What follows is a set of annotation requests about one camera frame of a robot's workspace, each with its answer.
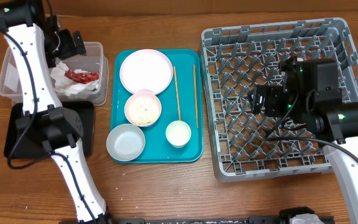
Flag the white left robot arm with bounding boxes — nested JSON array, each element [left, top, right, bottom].
[[0, 1, 114, 223]]

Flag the teal plastic tray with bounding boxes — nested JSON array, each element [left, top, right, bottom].
[[109, 48, 204, 164]]

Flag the pink bowl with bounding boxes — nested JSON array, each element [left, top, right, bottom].
[[124, 92, 162, 127]]

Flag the grey dishwasher rack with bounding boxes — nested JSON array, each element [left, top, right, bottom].
[[200, 17, 358, 182]]

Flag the rice grains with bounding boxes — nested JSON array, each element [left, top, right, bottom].
[[127, 98, 160, 126]]

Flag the light green cup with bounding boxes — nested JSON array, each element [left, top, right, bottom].
[[165, 120, 191, 148]]

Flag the red snack wrapper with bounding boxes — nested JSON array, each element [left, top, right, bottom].
[[64, 70, 99, 84]]

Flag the white tissue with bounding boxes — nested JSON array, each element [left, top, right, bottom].
[[50, 62, 99, 96]]

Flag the right wooden chopstick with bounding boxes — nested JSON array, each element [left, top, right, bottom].
[[193, 64, 199, 129]]

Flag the large pink plate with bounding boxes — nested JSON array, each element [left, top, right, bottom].
[[119, 49, 173, 95]]

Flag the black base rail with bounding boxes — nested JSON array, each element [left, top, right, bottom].
[[59, 206, 335, 224]]

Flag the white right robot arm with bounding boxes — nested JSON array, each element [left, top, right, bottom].
[[247, 57, 358, 223]]

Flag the black tray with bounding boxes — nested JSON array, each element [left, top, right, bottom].
[[4, 101, 95, 159]]

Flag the light green bowl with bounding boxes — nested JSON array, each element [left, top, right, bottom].
[[106, 124, 145, 162]]

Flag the clear plastic bin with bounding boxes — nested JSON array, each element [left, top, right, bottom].
[[0, 42, 109, 106]]

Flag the left wooden chopstick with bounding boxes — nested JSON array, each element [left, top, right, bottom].
[[173, 66, 181, 121]]

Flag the wooden chopstick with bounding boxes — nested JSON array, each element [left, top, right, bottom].
[[173, 66, 181, 121], [193, 64, 199, 129]]

